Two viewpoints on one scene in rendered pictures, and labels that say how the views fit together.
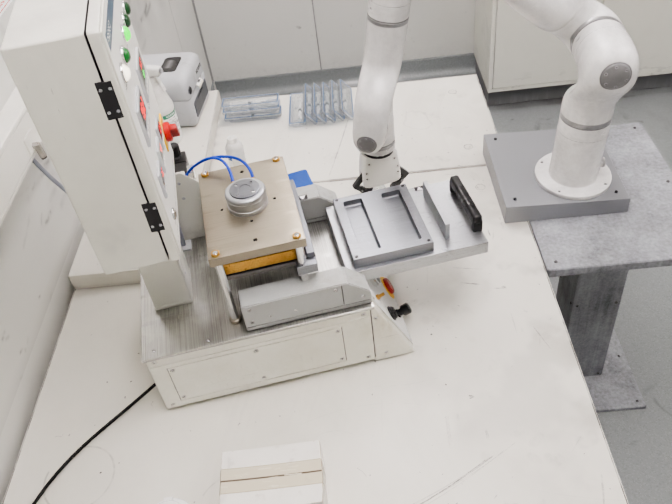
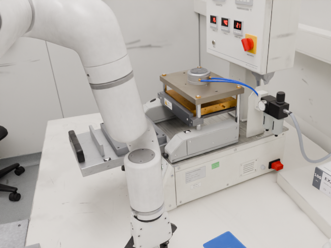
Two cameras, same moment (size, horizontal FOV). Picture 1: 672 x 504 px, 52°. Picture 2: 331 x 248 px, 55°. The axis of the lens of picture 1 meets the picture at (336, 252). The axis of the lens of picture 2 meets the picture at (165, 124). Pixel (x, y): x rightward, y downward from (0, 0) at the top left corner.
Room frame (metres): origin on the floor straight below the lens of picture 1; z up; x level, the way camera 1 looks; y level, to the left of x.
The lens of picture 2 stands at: (2.03, -0.26, 1.49)
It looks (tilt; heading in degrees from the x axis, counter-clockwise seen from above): 27 degrees down; 164
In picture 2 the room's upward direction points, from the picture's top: 4 degrees counter-clockwise
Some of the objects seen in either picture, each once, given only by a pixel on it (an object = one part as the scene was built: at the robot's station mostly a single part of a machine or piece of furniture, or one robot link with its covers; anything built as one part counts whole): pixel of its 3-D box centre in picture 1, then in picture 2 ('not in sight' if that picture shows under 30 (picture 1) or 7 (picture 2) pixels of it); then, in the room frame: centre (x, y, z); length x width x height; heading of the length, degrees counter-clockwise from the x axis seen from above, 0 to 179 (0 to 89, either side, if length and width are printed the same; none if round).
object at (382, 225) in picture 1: (381, 223); (131, 132); (1.09, -0.10, 0.98); 0.20 x 0.17 x 0.03; 7
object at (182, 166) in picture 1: (184, 177); (271, 112); (1.27, 0.31, 1.05); 0.15 x 0.05 x 0.15; 7
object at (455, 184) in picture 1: (465, 202); (76, 144); (1.12, -0.29, 0.99); 0.15 x 0.02 x 0.04; 7
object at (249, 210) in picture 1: (233, 211); (209, 87); (1.08, 0.19, 1.08); 0.31 x 0.24 x 0.13; 7
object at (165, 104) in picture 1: (159, 104); not in sight; (1.83, 0.45, 0.92); 0.09 x 0.08 x 0.25; 66
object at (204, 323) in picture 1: (248, 273); (207, 125); (1.06, 0.19, 0.93); 0.46 x 0.35 x 0.01; 97
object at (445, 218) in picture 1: (403, 223); (118, 139); (1.10, -0.15, 0.97); 0.30 x 0.22 x 0.08; 97
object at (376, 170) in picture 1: (379, 163); (149, 224); (1.43, -0.14, 0.89); 0.10 x 0.08 x 0.11; 101
